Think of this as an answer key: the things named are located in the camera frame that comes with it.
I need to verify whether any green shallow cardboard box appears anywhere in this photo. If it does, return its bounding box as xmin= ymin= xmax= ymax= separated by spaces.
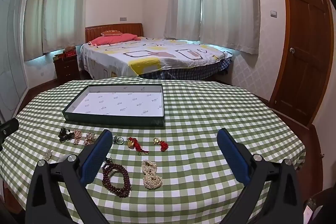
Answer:
xmin=62 ymin=84 xmax=165 ymax=127

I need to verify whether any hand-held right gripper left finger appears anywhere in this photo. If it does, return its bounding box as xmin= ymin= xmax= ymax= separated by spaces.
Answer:
xmin=25 ymin=129 xmax=113 ymax=224

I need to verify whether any green checked tablecloth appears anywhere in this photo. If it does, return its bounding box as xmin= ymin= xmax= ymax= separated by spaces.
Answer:
xmin=0 ymin=76 xmax=306 ymax=224

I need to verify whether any bed with printed sheet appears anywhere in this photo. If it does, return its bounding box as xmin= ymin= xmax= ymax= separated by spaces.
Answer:
xmin=80 ymin=36 xmax=234 ymax=80

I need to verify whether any red knot gold charm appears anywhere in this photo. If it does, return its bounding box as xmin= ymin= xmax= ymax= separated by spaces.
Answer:
xmin=128 ymin=137 xmax=149 ymax=156

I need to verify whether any dark wooden nightstand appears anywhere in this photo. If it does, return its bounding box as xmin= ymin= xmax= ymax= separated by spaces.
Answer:
xmin=54 ymin=55 xmax=80 ymax=80

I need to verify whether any gold pink ornament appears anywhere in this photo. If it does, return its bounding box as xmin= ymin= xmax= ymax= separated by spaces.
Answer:
xmin=84 ymin=132 xmax=95 ymax=146

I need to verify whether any pink pillow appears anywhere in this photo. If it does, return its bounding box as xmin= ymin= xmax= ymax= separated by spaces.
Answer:
xmin=91 ymin=33 xmax=139 ymax=46

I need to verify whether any dark red bead bracelet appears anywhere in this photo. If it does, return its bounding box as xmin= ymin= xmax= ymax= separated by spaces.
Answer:
xmin=102 ymin=158 xmax=132 ymax=198

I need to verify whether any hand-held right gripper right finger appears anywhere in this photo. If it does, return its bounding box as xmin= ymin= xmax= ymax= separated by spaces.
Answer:
xmin=217 ymin=128 xmax=305 ymax=224

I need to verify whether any glass wardrobe door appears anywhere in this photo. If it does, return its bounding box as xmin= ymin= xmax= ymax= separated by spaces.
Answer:
xmin=0 ymin=0 xmax=29 ymax=122

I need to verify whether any small gold red charm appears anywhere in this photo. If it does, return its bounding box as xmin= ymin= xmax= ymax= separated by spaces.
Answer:
xmin=154 ymin=137 xmax=169 ymax=152

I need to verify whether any wooden door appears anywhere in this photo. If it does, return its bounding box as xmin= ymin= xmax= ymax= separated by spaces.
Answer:
xmin=269 ymin=0 xmax=334 ymax=130

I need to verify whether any white pearl bracelet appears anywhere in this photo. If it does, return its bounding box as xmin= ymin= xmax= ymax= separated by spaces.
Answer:
xmin=142 ymin=160 xmax=163 ymax=190

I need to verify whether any red box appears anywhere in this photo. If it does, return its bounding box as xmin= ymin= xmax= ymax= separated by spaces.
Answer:
xmin=64 ymin=46 xmax=77 ymax=58

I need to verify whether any wooden headboard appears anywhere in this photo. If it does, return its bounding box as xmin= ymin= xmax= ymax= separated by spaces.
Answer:
xmin=85 ymin=23 xmax=144 ymax=43

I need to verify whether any black beaded hair tie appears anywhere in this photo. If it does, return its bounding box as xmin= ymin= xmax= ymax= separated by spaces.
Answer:
xmin=58 ymin=128 xmax=74 ymax=143

